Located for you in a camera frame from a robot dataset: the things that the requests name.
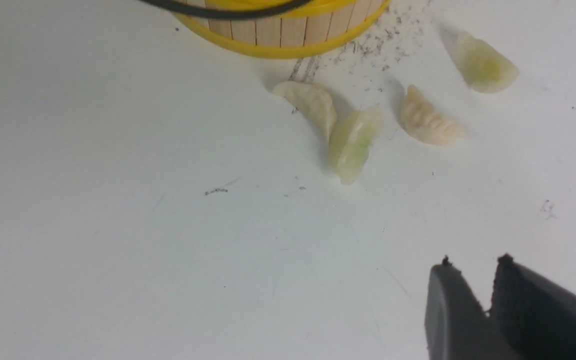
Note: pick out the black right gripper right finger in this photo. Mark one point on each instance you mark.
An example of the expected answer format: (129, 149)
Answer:
(536, 316)

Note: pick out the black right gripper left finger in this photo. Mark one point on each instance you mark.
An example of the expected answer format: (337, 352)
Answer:
(455, 323)

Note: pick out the beige pleated dumpling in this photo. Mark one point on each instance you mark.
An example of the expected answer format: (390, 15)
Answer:
(423, 122)

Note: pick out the pale green dumpling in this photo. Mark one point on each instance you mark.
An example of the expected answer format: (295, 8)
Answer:
(483, 68)
(350, 143)

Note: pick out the yellow rimmed bamboo steamer tray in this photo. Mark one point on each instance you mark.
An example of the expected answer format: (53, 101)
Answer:
(316, 28)

